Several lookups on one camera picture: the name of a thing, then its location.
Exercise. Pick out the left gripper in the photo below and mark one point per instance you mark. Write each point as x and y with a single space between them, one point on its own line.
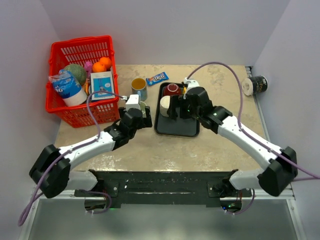
145 122

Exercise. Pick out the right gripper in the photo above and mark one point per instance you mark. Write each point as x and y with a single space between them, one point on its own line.
178 101

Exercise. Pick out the dark red mug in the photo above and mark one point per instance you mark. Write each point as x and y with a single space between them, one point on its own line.
172 89

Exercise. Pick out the black labelled paper roll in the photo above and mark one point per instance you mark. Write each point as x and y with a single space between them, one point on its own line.
254 85

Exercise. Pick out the red plastic basket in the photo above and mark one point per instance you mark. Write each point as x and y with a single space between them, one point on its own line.
79 51

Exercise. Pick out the orange fruit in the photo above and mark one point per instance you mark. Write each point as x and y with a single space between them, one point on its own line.
106 61
98 67

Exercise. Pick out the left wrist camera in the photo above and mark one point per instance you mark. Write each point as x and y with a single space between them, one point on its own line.
132 102

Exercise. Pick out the light green mug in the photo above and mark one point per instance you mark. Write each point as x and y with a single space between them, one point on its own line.
143 108

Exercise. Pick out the black tray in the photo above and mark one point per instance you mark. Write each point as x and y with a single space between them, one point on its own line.
180 127

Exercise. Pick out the blue white box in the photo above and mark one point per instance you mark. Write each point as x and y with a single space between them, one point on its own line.
103 84

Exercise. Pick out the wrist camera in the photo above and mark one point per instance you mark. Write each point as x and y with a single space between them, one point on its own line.
132 102
192 83

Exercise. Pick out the green melon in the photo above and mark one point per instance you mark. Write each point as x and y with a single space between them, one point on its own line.
78 72

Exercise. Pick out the pink toy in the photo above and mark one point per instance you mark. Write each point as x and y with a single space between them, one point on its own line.
88 66

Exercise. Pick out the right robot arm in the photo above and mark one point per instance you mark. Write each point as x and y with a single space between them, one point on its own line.
277 166

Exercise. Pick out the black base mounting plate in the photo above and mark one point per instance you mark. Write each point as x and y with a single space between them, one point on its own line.
161 188

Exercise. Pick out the blue candy packet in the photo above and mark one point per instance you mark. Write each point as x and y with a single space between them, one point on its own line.
158 78

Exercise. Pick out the cream white mug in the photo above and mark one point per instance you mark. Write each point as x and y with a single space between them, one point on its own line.
164 105

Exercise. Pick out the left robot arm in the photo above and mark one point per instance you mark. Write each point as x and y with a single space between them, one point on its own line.
53 170

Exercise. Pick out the blue butterfly mug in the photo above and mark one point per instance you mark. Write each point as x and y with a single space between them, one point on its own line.
139 87

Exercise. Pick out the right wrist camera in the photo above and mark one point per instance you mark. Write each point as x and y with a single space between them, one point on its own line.
192 83

